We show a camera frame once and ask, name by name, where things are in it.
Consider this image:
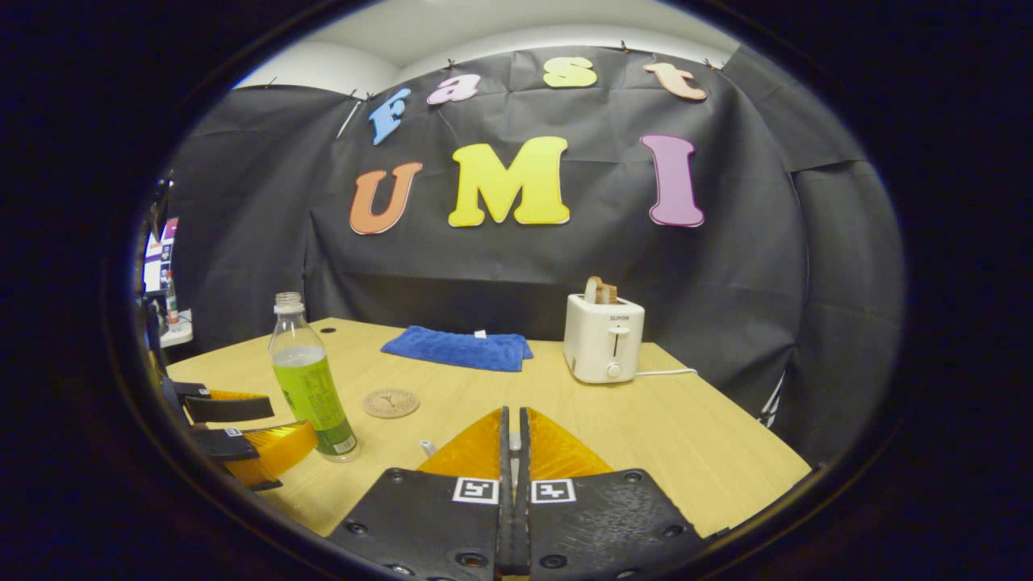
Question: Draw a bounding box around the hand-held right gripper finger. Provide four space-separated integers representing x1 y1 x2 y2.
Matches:
327 406 511 581
516 406 711 581

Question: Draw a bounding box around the green label water bottle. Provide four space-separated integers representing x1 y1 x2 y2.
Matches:
268 292 362 463

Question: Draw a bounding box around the round wooden coaster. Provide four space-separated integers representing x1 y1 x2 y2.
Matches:
362 388 420 419

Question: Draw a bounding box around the white side shelf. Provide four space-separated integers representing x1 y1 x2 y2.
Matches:
157 311 194 348

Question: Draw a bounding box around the blue towel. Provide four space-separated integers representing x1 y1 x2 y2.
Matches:
380 325 534 373

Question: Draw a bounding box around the computer monitor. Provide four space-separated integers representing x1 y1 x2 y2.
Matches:
144 216 180 293

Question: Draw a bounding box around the white toaster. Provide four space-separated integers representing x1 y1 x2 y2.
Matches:
563 293 646 384

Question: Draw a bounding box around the black backdrop cloth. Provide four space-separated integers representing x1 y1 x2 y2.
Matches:
161 44 905 469

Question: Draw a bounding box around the white metal stand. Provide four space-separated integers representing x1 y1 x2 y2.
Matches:
759 371 788 428

